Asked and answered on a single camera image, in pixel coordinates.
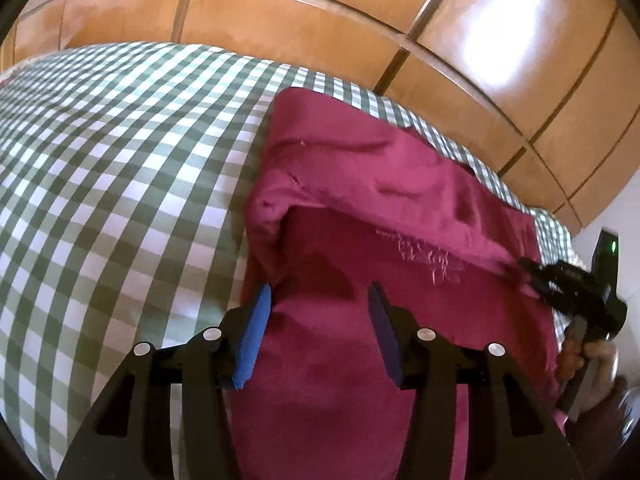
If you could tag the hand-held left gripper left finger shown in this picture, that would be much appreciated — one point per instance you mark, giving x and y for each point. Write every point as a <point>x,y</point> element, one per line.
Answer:
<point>252,340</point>

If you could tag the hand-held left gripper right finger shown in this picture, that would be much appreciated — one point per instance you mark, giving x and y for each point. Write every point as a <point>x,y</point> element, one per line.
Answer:
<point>385,335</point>

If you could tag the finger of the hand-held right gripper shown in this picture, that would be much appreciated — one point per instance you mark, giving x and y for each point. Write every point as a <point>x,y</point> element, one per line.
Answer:
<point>570,300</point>
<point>555,269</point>

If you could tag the dark red garment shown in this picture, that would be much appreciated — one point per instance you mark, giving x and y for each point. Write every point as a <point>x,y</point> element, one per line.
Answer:
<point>350,210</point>

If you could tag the person's right forearm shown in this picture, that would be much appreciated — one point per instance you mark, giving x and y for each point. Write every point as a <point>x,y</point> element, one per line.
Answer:
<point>607,435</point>

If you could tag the person's right hand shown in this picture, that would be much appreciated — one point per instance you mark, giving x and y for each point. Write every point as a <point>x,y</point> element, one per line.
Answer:
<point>602,370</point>

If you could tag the green checked bed cover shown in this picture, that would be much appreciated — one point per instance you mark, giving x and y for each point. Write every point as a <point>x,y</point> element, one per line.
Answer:
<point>125,185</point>

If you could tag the wooden wardrobe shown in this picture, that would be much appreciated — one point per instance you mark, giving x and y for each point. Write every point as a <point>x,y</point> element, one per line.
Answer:
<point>350,10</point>

